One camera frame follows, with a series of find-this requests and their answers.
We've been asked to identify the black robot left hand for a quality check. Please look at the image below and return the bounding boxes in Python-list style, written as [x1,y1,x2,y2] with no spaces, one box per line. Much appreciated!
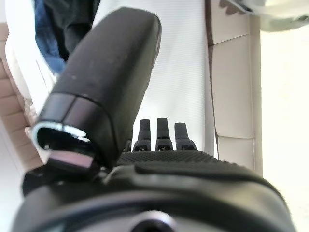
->
[11,7,297,232]

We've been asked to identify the black garment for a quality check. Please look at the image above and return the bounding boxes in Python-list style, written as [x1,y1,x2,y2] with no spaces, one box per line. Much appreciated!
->
[44,0,101,62]

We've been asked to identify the large bed, beige cover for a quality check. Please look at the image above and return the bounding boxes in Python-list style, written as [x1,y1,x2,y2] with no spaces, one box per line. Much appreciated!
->
[141,0,216,156]

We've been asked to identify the brown tufted headboard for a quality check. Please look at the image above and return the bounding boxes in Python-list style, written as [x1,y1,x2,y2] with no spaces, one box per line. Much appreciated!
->
[0,24,43,168]

